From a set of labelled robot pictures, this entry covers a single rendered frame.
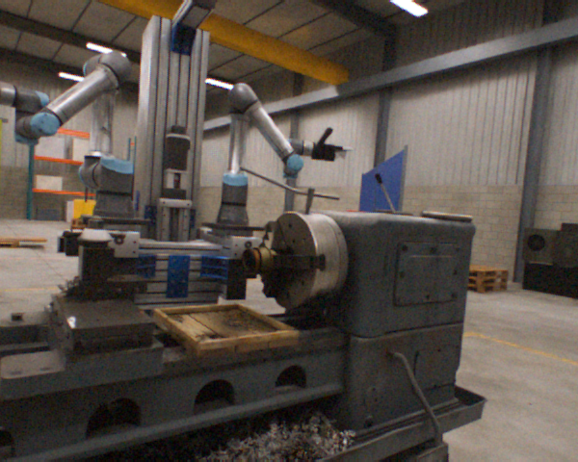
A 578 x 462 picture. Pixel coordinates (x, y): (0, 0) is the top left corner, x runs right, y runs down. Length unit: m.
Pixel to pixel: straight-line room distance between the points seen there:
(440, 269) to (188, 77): 1.36
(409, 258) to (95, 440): 1.01
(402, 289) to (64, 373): 0.98
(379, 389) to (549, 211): 10.25
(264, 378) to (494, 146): 11.48
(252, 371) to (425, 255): 0.70
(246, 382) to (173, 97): 1.31
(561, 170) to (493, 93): 2.76
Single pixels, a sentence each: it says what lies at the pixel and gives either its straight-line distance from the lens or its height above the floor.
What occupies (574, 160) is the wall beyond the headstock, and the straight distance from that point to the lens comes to 11.52.
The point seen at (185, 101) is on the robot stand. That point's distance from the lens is 2.03.
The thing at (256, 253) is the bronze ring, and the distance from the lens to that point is 1.25.
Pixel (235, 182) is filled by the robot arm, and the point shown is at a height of 1.35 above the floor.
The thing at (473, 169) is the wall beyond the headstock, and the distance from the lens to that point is 12.51.
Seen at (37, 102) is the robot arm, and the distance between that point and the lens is 1.81.
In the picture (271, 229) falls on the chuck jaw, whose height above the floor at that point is 1.17.
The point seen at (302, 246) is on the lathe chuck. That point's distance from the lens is 1.28.
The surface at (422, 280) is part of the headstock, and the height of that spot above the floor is 1.04.
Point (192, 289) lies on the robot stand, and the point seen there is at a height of 0.88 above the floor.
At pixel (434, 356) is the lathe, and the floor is 0.76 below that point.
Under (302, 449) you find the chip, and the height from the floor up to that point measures 0.59.
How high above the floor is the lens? 1.23
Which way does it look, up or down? 3 degrees down
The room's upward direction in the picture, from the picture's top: 5 degrees clockwise
